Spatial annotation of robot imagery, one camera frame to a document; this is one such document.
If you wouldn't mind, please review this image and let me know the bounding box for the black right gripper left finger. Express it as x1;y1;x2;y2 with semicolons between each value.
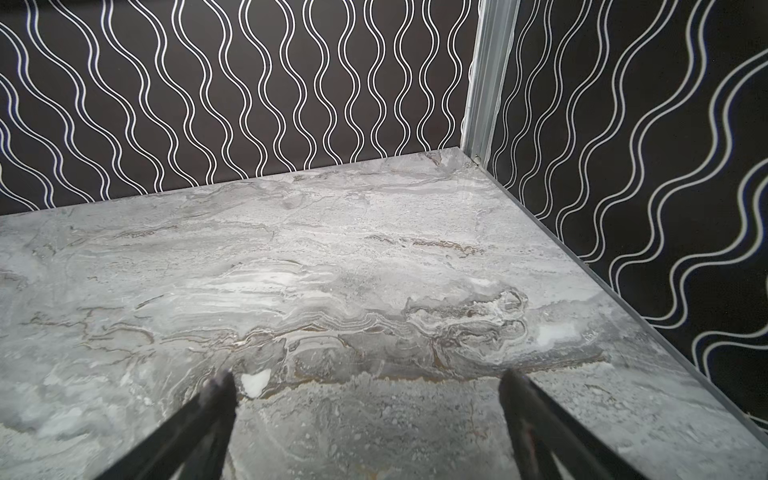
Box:
98;371;238;479

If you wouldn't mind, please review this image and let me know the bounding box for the aluminium corner post right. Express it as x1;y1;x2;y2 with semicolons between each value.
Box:
460;0;520;168

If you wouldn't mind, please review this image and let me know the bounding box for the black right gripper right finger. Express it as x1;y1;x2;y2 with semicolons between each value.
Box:
498;369;645;479

